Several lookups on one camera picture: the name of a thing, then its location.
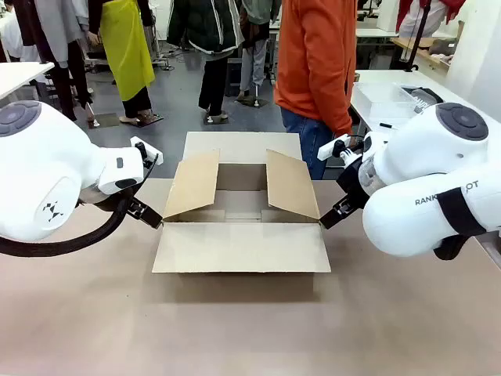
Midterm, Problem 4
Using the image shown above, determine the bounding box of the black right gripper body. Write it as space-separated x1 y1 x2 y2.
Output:
336 156 371 213

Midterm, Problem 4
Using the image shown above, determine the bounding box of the brown cardboard box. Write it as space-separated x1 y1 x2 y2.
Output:
151 131 332 275

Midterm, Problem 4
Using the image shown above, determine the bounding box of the person's left forearm orange sleeve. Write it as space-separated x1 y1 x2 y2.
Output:
317 74 355 136

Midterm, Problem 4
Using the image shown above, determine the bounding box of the clear plastic container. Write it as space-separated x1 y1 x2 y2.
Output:
352 81 423 123

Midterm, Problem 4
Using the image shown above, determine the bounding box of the black bag with print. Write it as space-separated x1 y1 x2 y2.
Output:
402 85 442 115

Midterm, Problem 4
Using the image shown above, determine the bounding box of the person in orange hoodie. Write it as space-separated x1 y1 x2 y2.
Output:
273 0 358 181

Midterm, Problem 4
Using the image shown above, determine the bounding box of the wooden background table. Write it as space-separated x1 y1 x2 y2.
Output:
391 36 463 72

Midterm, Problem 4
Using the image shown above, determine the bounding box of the person in gray trousers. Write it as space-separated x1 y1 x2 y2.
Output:
237 0 283 103

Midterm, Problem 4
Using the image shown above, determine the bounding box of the person in yellow apron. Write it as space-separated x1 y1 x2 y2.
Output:
87 0 156 126

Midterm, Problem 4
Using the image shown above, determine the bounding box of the black stand pole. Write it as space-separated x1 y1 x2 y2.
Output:
404 0 432 74

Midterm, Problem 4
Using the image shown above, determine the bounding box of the person in white red top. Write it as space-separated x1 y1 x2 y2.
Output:
395 0 467 38

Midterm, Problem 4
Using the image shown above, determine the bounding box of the white side table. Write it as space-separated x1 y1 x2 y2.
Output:
0 61 56 101

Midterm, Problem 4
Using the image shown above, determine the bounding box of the person in dark green jacket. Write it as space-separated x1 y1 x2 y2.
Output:
166 0 246 122

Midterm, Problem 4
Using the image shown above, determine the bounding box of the hanging gray garment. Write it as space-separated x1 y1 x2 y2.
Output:
34 0 90 68

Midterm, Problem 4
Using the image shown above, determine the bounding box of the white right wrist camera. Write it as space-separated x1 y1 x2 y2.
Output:
317 133 352 162

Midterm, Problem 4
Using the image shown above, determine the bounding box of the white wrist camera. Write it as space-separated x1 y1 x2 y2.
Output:
317 133 352 162
129 136 164 166

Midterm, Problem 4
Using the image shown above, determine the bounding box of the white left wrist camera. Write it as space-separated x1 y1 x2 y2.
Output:
129 136 164 166

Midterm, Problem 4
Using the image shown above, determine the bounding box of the black velcro arm strap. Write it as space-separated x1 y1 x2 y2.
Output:
435 186 488 238

